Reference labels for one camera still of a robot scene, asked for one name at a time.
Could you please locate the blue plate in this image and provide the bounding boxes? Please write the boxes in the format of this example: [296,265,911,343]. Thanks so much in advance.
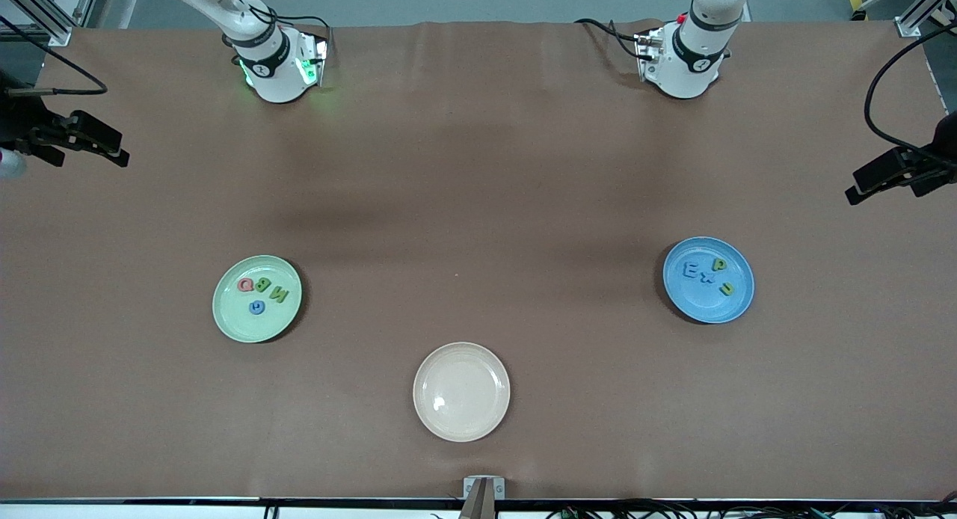
[662,236,756,325]

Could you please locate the green plate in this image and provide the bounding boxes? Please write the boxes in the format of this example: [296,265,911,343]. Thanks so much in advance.
[212,255,304,344]

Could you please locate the brown table mat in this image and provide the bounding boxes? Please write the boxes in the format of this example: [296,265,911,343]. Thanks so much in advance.
[0,19,957,503]

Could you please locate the beige plate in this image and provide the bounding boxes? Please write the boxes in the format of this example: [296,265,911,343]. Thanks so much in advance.
[413,342,511,443]

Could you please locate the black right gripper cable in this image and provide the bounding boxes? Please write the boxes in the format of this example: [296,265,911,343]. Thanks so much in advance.
[0,14,108,96]

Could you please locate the black right arm base cable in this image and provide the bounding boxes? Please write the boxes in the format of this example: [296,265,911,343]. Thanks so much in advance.
[273,13,331,34]

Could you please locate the black arm base cable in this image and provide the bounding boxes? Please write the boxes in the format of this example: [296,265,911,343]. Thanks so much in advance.
[273,13,331,34]
[574,18,651,62]

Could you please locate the silver right arm base bracket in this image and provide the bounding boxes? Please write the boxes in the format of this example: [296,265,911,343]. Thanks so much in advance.
[295,31,330,87]

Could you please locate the silver left arm base bracket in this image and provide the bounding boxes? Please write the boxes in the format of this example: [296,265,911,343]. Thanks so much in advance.
[636,29,666,82]

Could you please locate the black left arm base cable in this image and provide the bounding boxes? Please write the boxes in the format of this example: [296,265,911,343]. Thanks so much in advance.
[574,18,651,62]

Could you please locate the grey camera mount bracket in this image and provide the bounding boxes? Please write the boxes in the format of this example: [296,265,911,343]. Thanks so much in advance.
[463,476,506,519]

